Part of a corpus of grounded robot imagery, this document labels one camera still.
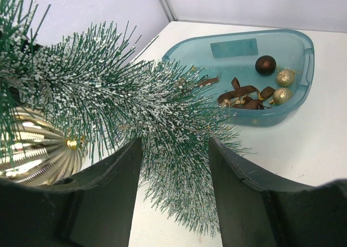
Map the gold bell cluster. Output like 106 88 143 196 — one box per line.
273 69 295 105

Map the small frosted christmas tree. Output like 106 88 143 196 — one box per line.
1 0 247 236

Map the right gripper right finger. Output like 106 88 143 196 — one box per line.
209 138 346 246

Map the silver gold bauble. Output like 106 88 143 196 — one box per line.
1 107 88 186

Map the dark brown bauble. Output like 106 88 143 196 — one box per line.
255 55 277 76

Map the teal plastic container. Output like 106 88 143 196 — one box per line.
162 29 314 127

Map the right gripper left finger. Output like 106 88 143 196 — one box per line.
1 138 142 246

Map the brown ribbon ornament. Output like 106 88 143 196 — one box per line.
195 73 277 111

